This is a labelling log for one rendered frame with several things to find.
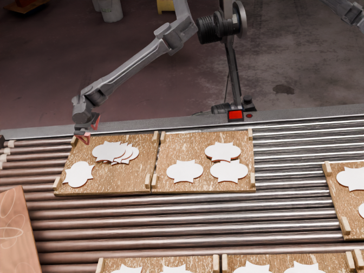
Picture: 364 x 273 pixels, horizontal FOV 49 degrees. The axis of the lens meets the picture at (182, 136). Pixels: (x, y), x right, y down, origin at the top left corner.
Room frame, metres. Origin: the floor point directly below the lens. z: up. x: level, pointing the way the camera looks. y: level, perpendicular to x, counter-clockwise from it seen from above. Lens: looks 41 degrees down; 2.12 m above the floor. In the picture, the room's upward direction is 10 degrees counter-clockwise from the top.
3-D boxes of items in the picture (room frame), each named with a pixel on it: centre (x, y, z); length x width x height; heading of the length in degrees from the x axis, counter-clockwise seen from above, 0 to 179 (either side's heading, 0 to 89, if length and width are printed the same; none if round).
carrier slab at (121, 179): (1.29, 0.33, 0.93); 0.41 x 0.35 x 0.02; 80
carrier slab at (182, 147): (1.21, -0.08, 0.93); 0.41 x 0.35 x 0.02; 78
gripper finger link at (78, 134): (1.31, 0.40, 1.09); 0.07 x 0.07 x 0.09; 73
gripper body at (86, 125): (1.34, 0.38, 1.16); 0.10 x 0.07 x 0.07; 163
